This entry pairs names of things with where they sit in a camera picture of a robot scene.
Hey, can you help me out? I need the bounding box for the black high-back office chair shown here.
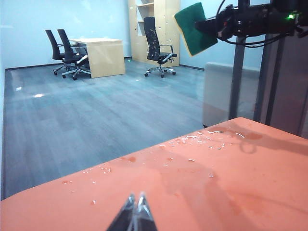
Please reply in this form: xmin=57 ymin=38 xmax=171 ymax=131
xmin=143 ymin=16 xmax=178 ymax=78

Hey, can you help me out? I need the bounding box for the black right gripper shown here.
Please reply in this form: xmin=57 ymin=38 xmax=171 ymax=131
xmin=194 ymin=2 xmax=301 ymax=42

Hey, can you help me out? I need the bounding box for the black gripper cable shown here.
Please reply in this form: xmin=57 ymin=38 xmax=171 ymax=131
xmin=216 ymin=0 xmax=289 ymax=48

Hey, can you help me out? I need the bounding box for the light wooden office desk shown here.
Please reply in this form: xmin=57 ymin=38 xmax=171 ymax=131
xmin=69 ymin=38 xmax=127 ymax=79

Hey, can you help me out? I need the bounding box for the black mesh office chair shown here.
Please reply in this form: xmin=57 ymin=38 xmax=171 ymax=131
xmin=57 ymin=28 xmax=92 ymax=81
xmin=45 ymin=29 xmax=73 ymax=76

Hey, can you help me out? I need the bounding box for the dark slanted frame post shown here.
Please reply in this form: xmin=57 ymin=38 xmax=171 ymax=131
xmin=253 ymin=33 xmax=285 ymax=126

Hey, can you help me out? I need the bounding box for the black vertical frame post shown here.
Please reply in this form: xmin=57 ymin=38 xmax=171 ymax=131
xmin=229 ymin=35 xmax=246 ymax=121

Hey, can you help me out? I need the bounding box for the light wooden shelf cabinet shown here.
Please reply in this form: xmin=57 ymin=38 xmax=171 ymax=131
xmin=128 ymin=0 xmax=181 ymax=67

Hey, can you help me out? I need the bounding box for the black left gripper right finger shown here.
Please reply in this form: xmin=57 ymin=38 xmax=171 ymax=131
xmin=134 ymin=191 xmax=157 ymax=231

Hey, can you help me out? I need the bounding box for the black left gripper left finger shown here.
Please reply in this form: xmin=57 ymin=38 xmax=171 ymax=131
xmin=105 ymin=192 xmax=136 ymax=231

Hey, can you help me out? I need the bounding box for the yellow sponge with green scourer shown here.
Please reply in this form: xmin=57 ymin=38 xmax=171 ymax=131
xmin=173 ymin=2 xmax=218 ymax=58

